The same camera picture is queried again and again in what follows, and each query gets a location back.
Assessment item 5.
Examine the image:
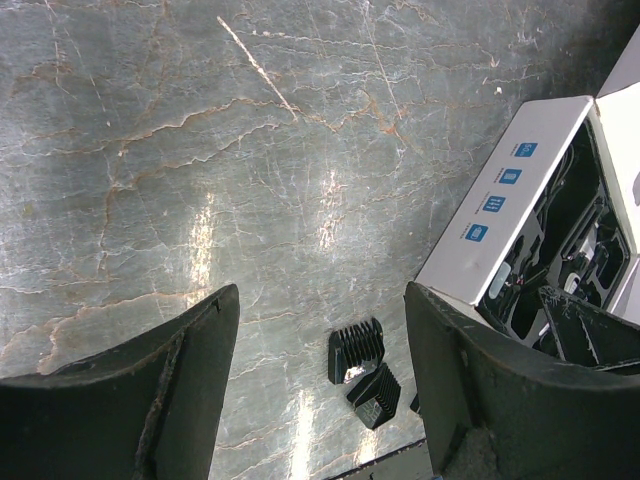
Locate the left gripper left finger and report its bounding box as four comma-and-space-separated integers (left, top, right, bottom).
1, 285, 240, 479

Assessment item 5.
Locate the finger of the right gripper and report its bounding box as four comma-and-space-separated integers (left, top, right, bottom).
537, 286, 639, 373

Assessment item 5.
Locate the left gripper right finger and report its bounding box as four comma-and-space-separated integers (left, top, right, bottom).
404, 283, 639, 479

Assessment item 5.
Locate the black comb attachment with brush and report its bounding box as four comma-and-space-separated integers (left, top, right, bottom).
328, 317, 385, 385

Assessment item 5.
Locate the black plastic tray insert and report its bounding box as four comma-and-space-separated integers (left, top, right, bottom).
478, 121, 630, 350

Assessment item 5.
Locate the white cardboard box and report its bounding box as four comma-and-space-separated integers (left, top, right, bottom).
416, 35, 639, 322

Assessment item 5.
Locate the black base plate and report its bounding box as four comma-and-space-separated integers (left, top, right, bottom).
329, 438, 436, 480

